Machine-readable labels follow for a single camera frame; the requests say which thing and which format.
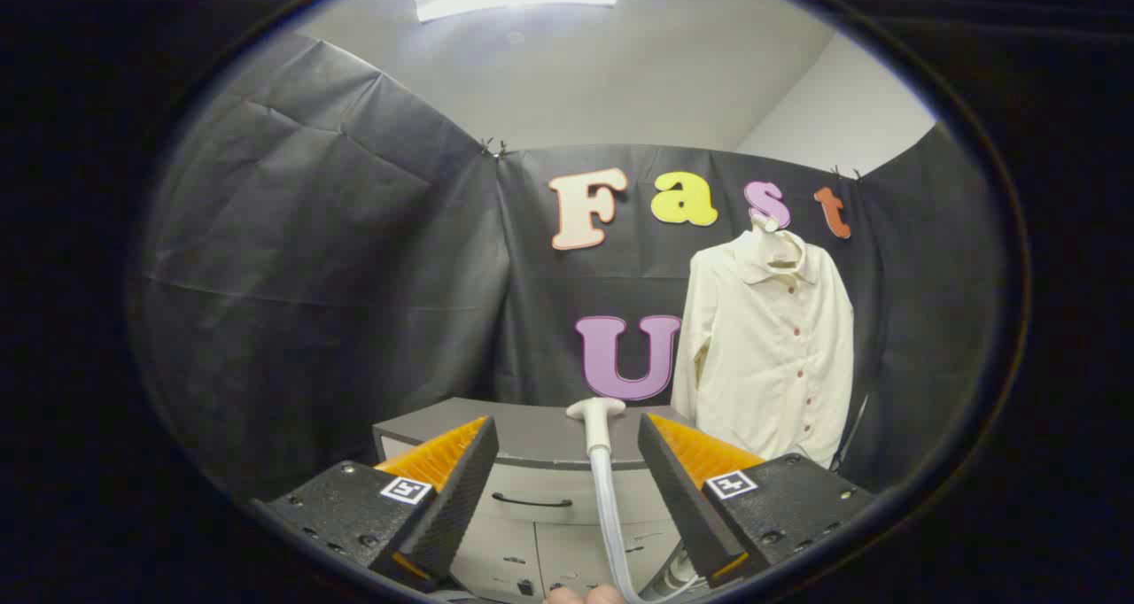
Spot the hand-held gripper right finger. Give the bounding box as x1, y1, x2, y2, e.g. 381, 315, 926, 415
638, 413, 874, 587

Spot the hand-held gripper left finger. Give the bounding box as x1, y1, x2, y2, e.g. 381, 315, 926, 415
251, 415, 500, 592

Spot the white garment steamer head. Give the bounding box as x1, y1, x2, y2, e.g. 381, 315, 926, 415
567, 398, 626, 456

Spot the cream button-up shirt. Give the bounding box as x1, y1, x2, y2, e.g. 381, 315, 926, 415
671, 228, 856, 470

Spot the grey top white cabinet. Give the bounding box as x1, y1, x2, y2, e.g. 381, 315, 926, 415
372, 398, 710, 604

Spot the black backdrop cloth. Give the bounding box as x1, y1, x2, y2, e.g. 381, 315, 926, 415
133, 33, 1011, 500

